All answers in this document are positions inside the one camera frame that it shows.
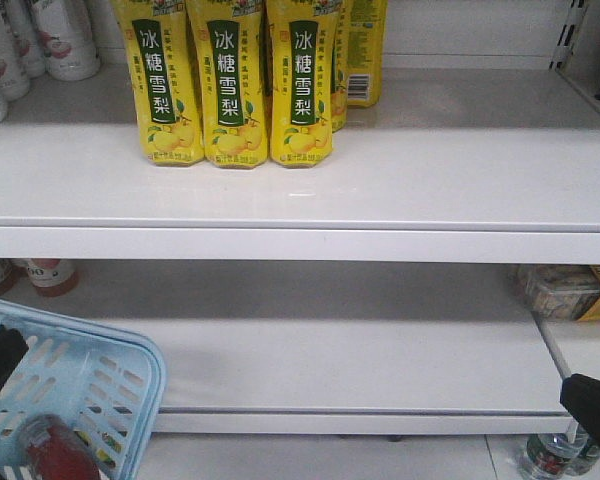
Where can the yellow pear drink bottle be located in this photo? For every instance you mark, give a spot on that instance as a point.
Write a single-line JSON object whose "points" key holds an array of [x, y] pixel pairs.
{"points": [[228, 41], [367, 22], [161, 66], [303, 35]]}

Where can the red aluminium coke bottle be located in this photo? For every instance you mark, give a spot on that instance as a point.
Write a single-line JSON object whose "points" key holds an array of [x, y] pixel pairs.
{"points": [[54, 451]]}

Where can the light blue plastic basket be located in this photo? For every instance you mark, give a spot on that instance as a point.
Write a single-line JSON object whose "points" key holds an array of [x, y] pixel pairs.
{"points": [[103, 382]]}

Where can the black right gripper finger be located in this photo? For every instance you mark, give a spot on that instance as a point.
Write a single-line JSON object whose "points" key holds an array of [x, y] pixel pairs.
{"points": [[580, 396]]}

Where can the clear green label bottles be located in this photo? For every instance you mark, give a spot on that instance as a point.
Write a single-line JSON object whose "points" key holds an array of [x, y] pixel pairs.
{"points": [[553, 455]]}

